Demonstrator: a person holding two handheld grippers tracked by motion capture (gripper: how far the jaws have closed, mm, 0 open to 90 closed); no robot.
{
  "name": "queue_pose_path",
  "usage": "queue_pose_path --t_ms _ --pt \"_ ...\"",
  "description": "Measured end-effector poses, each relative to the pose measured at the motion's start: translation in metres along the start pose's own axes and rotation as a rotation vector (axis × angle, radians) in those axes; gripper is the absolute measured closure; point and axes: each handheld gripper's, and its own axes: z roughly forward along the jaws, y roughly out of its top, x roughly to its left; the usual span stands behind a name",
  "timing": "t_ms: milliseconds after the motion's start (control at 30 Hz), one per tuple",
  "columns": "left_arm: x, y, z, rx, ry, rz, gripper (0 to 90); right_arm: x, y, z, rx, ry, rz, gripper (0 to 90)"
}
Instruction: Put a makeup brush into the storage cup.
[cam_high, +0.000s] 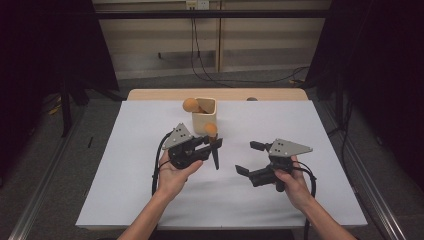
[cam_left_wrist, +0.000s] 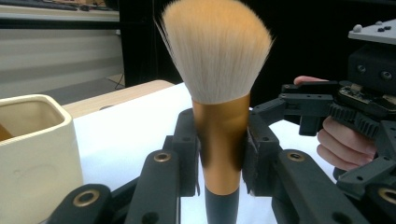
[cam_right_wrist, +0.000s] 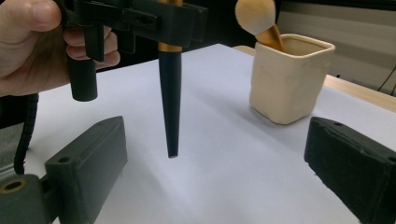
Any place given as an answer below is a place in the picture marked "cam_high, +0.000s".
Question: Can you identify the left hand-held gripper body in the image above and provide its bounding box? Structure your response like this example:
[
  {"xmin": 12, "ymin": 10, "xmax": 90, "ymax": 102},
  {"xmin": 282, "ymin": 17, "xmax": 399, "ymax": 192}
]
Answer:
[{"xmin": 161, "ymin": 122, "xmax": 212, "ymax": 170}]

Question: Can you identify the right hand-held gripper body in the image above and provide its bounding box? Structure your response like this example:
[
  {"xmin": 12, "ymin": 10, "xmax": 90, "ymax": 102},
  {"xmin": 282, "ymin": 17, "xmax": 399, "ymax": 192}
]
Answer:
[{"xmin": 248, "ymin": 138, "xmax": 314, "ymax": 194}]

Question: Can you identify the small makeup brush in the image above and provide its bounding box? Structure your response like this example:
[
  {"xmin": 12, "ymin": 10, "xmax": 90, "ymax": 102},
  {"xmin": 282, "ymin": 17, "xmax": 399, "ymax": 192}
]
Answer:
[{"xmin": 203, "ymin": 121, "xmax": 222, "ymax": 171}]

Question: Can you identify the cream square cup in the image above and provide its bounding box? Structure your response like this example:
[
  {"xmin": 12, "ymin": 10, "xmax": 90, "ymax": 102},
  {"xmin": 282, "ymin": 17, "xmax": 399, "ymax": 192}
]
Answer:
[{"xmin": 191, "ymin": 96, "xmax": 218, "ymax": 136}]

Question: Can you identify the large makeup brush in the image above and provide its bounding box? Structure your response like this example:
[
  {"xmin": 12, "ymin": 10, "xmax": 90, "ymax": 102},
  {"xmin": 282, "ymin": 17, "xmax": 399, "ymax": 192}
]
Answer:
[{"xmin": 182, "ymin": 97, "xmax": 209, "ymax": 114}]

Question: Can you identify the person's left hand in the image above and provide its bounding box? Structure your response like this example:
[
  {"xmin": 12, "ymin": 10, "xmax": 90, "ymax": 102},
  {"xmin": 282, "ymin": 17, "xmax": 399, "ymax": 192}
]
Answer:
[{"xmin": 157, "ymin": 149, "xmax": 204, "ymax": 201}]

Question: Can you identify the person's right hand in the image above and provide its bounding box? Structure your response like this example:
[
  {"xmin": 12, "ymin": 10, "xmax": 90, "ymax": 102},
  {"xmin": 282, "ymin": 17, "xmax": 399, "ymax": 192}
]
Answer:
[{"xmin": 273, "ymin": 155, "xmax": 316, "ymax": 212}]

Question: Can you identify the wooden table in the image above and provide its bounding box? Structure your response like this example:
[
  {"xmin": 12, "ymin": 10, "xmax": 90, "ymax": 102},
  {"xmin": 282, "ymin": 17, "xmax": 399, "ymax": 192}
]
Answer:
[{"xmin": 126, "ymin": 88, "xmax": 309, "ymax": 102}]

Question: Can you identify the black metal stand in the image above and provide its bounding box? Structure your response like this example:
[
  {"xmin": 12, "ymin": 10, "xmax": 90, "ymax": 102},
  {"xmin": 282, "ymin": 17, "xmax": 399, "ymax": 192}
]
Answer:
[
  {"xmin": 59, "ymin": 74, "xmax": 74, "ymax": 138},
  {"xmin": 334, "ymin": 74, "xmax": 345, "ymax": 133}
]

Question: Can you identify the black horizontal bar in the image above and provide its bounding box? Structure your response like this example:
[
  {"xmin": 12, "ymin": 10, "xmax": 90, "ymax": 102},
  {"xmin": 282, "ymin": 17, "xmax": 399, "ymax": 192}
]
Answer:
[{"xmin": 94, "ymin": 9, "xmax": 331, "ymax": 20}]

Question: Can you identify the left hand-held gripper cable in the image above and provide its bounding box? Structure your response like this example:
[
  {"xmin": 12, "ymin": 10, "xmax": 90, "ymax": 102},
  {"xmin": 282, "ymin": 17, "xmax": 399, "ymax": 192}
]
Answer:
[{"xmin": 151, "ymin": 131, "xmax": 174, "ymax": 196}]

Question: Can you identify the hand-held gripper cable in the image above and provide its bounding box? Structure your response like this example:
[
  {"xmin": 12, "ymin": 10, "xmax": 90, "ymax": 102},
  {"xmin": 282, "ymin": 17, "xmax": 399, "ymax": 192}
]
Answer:
[
  {"xmin": 293, "ymin": 161, "xmax": 318, "ymax": 240},
  {"xmin": 151, "ymin": 131, "xmax": 174, "ymax": 196}
]

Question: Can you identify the right hand-held gripper cable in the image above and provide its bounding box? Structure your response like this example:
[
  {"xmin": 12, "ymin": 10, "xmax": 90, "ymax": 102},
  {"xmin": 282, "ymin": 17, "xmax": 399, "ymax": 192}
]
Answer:
[{"xmin": 293, "ymin": 161, "xmax": 318, "ymax": 240}]

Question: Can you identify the black cable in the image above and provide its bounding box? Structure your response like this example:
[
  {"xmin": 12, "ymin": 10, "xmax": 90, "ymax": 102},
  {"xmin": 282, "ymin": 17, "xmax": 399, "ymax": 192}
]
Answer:
[
  {"xmin": 193, "ymin": 8, "xmax": 311, "ymax": 85},
  {"xmin": 190, "ymin": 8, "xmax": 234, "ymax": 89},
  {"xmin": 328, "ymin": 99, "xmax": 354, "ymax": 164}
]

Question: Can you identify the aluminium floor rail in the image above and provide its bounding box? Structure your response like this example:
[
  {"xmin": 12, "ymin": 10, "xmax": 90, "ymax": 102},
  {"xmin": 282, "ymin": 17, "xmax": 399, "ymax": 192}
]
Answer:
[
  {"xmin": 8, "ymin": 123, "xmax": 86, "ymax": 240},
  {"xmin": 321, "ymin": 99, "xmax": 408, "ymax": 240}
]

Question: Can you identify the white wall socket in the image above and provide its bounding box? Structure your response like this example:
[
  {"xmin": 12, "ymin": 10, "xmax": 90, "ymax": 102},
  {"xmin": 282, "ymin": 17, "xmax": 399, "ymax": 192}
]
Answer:
[{"xmin": 185, "ymin": 0, "xmax": 211, "ymax": 11}]

